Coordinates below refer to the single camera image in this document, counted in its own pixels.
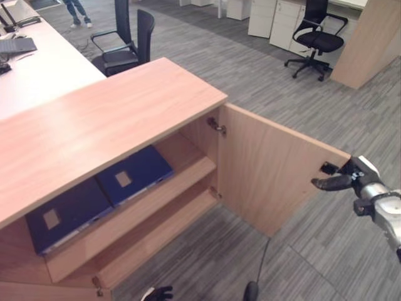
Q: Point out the metal cabinet hinge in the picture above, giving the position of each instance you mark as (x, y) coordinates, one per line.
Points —
(216, 125)
(98, 286)
(215, 192)

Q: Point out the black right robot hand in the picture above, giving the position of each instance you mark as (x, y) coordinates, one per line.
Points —
(360, 175)

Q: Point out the black high-back office chair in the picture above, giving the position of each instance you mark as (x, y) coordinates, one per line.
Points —
(122, 19)

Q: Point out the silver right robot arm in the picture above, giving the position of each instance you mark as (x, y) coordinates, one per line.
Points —
(385, 210)

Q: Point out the tall wooden panel cabinet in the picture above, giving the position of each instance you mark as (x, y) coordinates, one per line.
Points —
(366, 40)

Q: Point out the black rounded robot part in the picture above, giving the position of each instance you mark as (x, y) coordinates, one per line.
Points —
(251, 292)

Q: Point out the wooden office cabinet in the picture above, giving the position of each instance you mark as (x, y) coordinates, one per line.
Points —
(94, 119)

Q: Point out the black office chair with armrests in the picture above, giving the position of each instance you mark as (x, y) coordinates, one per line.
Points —
(145, 37)

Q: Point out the black door latch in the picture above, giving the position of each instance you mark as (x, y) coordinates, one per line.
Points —
(329, 167)

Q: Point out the person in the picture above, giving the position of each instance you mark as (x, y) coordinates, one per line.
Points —
(76, 11)

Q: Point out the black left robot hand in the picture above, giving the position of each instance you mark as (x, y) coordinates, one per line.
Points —
(163, 293)

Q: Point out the wooden cabinet shelf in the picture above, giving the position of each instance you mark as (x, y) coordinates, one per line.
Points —
(141, 207)
(163, 232)

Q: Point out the white drawer pedestal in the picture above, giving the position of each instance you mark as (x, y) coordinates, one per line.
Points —
(238, 9)
(261, 17)
(286, 25)

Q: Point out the blue folder with grey label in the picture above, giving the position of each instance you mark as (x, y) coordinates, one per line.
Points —
(75, 213)
(138, 175)

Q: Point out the wooden cabinet door with latch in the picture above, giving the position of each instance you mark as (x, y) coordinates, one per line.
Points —
(266, 172)

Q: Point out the grey laptop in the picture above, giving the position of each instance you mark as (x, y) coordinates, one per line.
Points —
(17, 45)

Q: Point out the black mesh swivel chair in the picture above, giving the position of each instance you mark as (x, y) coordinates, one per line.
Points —
(318, 39)

